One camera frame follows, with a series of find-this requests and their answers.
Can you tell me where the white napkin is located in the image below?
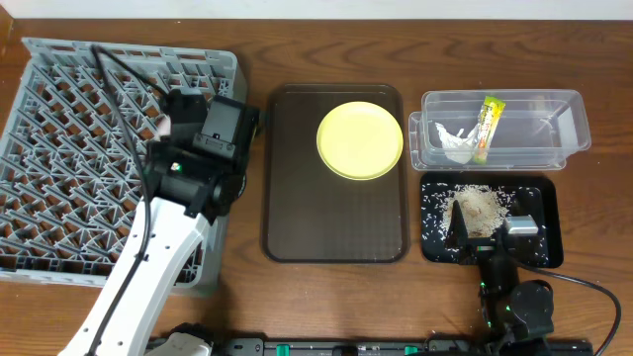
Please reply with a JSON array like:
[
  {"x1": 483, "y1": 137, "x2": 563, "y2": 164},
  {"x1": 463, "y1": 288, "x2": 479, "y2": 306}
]
[{"x1": 435, "y1": 123, "x2": 480, "y2": 164}]

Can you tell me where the green orange snack wrapper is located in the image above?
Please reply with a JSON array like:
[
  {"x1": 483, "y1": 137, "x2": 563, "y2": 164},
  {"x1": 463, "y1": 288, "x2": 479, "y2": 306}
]
[{"x1": 473, "y1": 96, "x2": 505, "y2": 164}]

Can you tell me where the pink bowl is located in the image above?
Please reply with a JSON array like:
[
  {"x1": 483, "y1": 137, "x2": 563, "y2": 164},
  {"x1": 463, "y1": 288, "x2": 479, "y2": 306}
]
[{"x1": 157, "y1": 116, "x2": 171, "y2": 140}]

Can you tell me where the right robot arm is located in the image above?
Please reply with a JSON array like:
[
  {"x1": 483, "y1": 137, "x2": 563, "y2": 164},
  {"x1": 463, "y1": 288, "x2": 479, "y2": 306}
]
[{"x1": 445, "y1": 201, "x2": 554, "y2": 355}]

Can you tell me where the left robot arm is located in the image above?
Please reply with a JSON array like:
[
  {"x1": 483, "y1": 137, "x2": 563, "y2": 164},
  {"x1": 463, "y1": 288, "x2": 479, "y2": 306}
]
[{"x1": 62, "y1": 90, "x2": 260, "y2": 355}]

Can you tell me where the black waste tray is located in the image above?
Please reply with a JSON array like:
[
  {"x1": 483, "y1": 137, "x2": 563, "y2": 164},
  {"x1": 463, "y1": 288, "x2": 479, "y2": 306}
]
[{"x1": 420, "y1": 172, "x2": 564, "y2": 269}]

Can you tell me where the grey dishwasher rack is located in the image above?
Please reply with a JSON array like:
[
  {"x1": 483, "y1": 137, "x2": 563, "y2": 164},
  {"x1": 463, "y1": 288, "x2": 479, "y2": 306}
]
[{"x1": 1, "y1": 38, "x2": 247, "y2": 287}]

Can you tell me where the spilled rice pile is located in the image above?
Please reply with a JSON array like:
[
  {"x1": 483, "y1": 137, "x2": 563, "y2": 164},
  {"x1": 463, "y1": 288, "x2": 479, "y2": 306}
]
[{"x1": 422, "y1": 182, "x2": 550, "y2": 263}]

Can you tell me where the clear plastic bin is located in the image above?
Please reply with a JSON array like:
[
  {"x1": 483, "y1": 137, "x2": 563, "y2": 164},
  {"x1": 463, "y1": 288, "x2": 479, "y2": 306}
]
[{"x1": 408, "y1": 89, "x2": 591, "y2": 171}]

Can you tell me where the yellow plate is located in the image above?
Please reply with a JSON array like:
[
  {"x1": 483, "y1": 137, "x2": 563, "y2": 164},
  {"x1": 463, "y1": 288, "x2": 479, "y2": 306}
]
[{"x1": 316, "y1": 101, "x2": 404, "y2": 181}]

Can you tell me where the dark brown serving tray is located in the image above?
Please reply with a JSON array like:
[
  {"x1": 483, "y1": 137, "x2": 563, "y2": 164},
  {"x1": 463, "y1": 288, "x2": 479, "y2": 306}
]
[{"x1": 261, "y1": 84, "x2": 409, "y2": 263}]

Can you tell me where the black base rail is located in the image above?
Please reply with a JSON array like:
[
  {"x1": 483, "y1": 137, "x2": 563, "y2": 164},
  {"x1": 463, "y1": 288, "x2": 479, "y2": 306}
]
[{"x1": 145, "y1": 322, "x2": 594, "y2": 356}]

